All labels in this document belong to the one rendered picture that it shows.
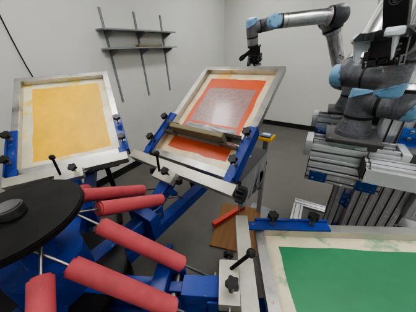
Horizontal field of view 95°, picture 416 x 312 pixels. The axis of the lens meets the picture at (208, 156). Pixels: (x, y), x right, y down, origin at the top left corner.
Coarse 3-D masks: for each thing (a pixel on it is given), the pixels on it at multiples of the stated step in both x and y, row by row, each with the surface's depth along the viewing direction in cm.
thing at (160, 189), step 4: (160, 184) 93; (164, 184) 92; (168, 184) 91; (156, 188) 93; (160, 188) 92; (164, 188) 91; (168, 188) 92; (156, 192) 91; (160, 192) 90; (164, 192) 90; (164, 196) 91
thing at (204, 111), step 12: (216, 84) 134; (228, 84) 129; (204, 96) 131; (216, 96) 127; (192, 108) 129; (204, 108) 124; (216, 108) 120; (192, 120) 123; (204, 120) 118; (168, 144) 118; (180, 144) 115; (192, 144) 111
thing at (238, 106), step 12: (240, 84) 125; (252, 84) 121; (264, 84) 117; (228, 96) 123; (240, 96) 119; (252, 96) 115; (228, 108) 117; (240, 108) 113; (252, 108) 110; (216, 120) 115; (228, 120) 111; (240, 120) 108; (240, 132) 104; (204, 144) 108; (204, 156) 104; (216, 156) 101
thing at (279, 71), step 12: (204, 72) 140; (216, 72) 139; (228, 72) 134; (240, 72) 129; (252, 72) 124; (264, 72) 120; (276, 72) 116; (276, 84) 108; (192, 96) 133; (180, 108) 127; (264, 108) 102; (168, 156) 108; (180, 156) 105; (192, 168) 102; (204, 168) 95; (216, 168) 93
